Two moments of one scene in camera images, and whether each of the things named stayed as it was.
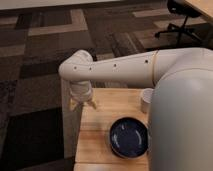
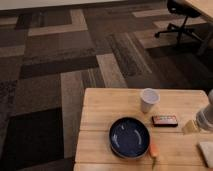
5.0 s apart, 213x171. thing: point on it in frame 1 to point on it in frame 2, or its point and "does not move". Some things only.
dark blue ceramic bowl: (128, 137) does not move
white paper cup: (147, 98) does not move
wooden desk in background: (205, 7) does not move
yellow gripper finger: (91, 104) to (190, 128)
